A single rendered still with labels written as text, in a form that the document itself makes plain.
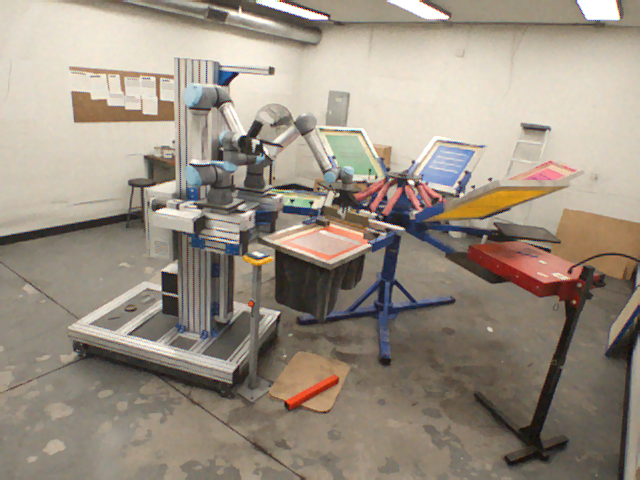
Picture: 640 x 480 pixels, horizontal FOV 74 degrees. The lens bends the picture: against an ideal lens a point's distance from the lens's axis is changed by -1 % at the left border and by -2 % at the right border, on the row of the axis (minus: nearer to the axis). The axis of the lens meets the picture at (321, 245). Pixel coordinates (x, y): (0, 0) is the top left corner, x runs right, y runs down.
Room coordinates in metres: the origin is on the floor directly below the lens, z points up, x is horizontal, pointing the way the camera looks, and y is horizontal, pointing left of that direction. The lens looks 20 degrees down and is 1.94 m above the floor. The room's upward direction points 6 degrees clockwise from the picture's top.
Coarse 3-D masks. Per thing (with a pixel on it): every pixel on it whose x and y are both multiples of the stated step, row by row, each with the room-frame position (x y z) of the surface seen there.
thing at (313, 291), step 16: (288, 256) 2.62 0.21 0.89; (288, 272) 2.62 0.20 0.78; (304, 272) 2.56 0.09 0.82; (320, 272) 2.48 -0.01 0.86; (288, 288) 2.63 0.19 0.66; (304, 288) 2.55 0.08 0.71; (320, 288) 2.47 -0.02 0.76; (288, 304) 2.62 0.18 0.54; (304, 304) 2.56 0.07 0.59; (320, 304) 2.47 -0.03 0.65; (320, 320) 2.46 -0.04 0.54
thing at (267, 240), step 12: (288, 228) 2.90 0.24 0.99; (300, 228) 2.97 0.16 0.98; (360, 228) 3.09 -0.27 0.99; (264, 240) 2.62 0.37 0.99; (288, 252) 2.51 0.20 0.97; (300, 252) 2.46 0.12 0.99; (348, 252) 2.54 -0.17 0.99; (360, 252) 2.60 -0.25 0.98; (324, 264) 2.35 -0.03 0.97; (336, 264) 2.38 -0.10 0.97
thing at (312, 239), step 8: (312, 232) 2.98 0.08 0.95; (336, 232) 3.03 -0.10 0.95; (344, 232) 3.05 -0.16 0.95; (288, 240) 2.76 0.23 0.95; (296, 240) 2.77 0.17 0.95; (304, 240) 2.79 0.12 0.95; (312, 240) 2.80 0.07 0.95; (320, 240) 2.82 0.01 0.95; (328, 240) 2.84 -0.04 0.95; (296, 248) 2.62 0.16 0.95; (304, 248) 2.63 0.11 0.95
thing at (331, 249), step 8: (336, 240) 2.85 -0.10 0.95; (360, 240) 2.91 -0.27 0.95; (368, 240) 2.92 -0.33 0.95; (312, 248) 2.65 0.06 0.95; (320, 248) 2.66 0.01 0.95; (328, 248) 2.68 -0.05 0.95; (336, 248) 2.69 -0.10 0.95; (344, 248) 2.71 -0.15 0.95; (352, 248) 2.72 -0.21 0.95; (320, 256) 2.52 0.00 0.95; (328, 256) 2.53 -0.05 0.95; (336, 256) 2.56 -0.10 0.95
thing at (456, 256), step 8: (408, 224) 3.53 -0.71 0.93; (408, 232) 3.47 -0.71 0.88; (416, 232) 3.38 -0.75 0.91; (424, 232) 3.35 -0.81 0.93; (424, 240) 3.28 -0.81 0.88; (432, 240) 3.20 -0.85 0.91; (440, 248) 3.10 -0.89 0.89; (448, 248) 3.03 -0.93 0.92; (448, 256) 2.77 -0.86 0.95; (456, 256) 2.78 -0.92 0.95; (464, 256) 2.80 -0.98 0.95; (456, 264) 2.68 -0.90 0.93; (464, 264) 2.65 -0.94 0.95; (472, 264) 2.66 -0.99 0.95; (472, 272) 2.55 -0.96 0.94; (480, 272) 2.53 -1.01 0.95; (488, 272) 2.54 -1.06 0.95; (488, 280) 2.43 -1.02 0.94; (496, 280) 2.42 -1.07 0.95; (504, 280) 2.44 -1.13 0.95
